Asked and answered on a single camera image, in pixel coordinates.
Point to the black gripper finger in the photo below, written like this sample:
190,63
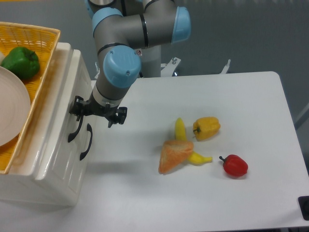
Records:
117,117
76,107

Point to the red toy bell pepper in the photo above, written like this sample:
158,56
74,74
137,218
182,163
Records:
234,166

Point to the yellow woven basket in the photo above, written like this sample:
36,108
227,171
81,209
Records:
43,41

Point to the yellow toy banana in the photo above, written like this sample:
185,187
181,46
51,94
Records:
180,134

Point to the beige plate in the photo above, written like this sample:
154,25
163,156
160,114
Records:
14,105

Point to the white object in basket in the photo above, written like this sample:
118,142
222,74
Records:
2,56

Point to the yellow toy bell pepper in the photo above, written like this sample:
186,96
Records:
206,127

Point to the orange toy sandwich slice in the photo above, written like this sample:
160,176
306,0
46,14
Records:
173,153

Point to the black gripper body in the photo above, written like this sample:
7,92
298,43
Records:
92,107

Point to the black object at edge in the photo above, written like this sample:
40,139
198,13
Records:
304,206

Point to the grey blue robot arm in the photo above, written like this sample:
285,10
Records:
117,36

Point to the green toy bell pepper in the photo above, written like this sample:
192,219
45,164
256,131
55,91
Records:
23,62

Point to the white drawer cabinet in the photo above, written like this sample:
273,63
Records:
48,168

